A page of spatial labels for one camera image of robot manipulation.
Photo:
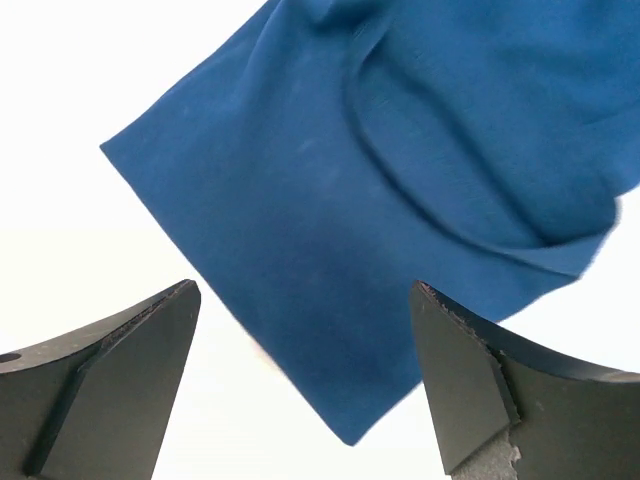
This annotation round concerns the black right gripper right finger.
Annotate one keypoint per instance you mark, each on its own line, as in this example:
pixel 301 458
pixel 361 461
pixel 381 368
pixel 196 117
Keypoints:
pixel 505 407

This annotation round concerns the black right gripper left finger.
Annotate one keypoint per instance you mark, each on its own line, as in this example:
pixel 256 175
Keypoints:
pixel 94 403

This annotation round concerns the blue t shirt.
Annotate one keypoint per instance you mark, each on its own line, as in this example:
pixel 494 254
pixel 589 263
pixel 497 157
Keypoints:
pixel 331 153

